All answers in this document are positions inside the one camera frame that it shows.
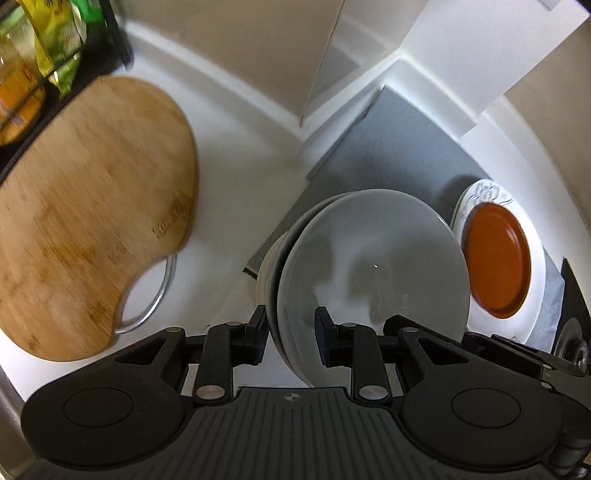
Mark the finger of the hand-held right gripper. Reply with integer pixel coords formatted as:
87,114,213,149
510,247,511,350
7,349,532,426
463,331,586,393

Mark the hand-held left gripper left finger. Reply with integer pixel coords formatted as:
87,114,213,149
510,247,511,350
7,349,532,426
108,305,271,402

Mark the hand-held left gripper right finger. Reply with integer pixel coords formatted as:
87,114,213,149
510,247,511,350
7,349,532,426
315,306,509,402

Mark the plain cream bowl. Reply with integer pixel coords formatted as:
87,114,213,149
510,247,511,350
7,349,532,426
256,193,354,326
276,189,472,389

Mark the brown round plate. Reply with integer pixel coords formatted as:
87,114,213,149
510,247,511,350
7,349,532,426
462,204,533,320

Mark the white square floral plate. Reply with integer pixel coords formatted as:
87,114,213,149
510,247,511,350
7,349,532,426
452,178,547,345

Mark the steel gas burner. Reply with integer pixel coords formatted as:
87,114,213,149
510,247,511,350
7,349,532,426
557,317,591,376

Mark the black glass gas stove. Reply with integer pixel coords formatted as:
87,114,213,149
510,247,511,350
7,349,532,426
556,257,591,372

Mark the grey counter mat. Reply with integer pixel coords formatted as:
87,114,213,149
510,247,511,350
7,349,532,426
244,87,567,346

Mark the round wooden cutting board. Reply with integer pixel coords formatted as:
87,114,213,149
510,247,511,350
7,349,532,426
0,76,201,363

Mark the cooking oil bottle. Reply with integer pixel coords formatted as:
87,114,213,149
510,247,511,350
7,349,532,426
0,27,48,147

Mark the yellow green snack packet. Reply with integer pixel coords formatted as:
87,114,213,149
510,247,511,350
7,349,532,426
17,0,108,96

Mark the metal ring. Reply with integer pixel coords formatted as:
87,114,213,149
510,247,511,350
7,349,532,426
115,253,179,335

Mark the black wire storage rack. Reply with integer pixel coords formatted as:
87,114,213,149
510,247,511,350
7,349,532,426
0,0,136,182

